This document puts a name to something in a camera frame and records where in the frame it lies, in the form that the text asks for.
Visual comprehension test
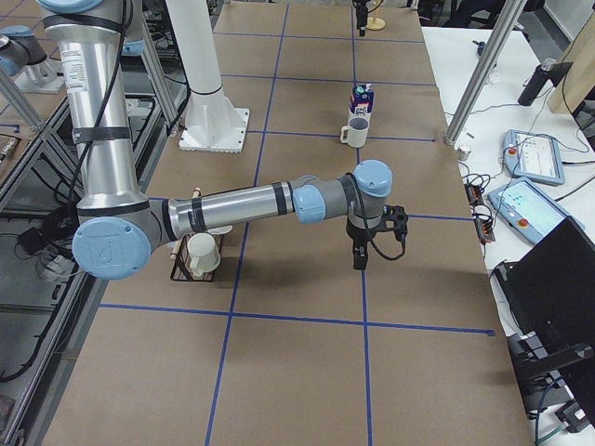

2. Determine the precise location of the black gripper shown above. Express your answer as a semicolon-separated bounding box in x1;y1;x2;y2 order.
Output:
346;214;382;270

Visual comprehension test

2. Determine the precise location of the blue white milk carton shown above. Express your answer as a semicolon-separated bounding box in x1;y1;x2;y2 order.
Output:
348;84;375;121

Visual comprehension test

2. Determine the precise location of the white mug with handle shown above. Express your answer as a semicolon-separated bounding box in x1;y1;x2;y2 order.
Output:
339;116;369;149

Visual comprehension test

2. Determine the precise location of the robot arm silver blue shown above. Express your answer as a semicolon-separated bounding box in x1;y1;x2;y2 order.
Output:
39;1;407;281
1;1;220;93

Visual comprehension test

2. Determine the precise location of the white cup in rack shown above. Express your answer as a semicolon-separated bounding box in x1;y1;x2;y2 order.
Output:
187;233;220;279

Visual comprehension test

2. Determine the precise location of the wooden mug tree stand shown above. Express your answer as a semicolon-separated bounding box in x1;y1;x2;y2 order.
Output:
365;0;386;31

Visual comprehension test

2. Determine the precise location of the white mug in rack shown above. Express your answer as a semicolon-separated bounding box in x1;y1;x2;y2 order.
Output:
207;225;233;236

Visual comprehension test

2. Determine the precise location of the small metal cylinder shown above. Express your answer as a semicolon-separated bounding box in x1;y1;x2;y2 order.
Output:
456;145;471;162

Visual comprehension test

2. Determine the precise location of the near teach pendant tablet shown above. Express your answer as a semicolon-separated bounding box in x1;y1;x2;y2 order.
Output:
488;177;570;245

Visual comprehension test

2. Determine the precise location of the teach pendant tablet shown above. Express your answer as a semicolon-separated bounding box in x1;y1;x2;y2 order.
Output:
503;129;565;186
488;177;570;245

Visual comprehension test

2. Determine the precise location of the black bottle on desk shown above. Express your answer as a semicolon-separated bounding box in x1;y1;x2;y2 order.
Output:
517;58;557;107

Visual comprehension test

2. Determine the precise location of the black laptop monitor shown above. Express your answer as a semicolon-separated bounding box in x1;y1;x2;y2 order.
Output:
495;217;594;350

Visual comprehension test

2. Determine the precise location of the far teach pendant tablet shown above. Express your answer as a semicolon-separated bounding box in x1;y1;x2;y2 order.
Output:
503;129;565;186

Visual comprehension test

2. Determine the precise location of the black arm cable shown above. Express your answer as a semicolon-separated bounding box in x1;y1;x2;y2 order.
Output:
345;172;408;261

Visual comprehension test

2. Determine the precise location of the black wire cup rack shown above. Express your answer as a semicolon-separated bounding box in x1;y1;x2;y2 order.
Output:
169;211;226;282

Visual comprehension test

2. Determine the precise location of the white camera pillar base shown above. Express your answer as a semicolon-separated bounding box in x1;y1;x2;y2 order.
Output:
166;0;250;153

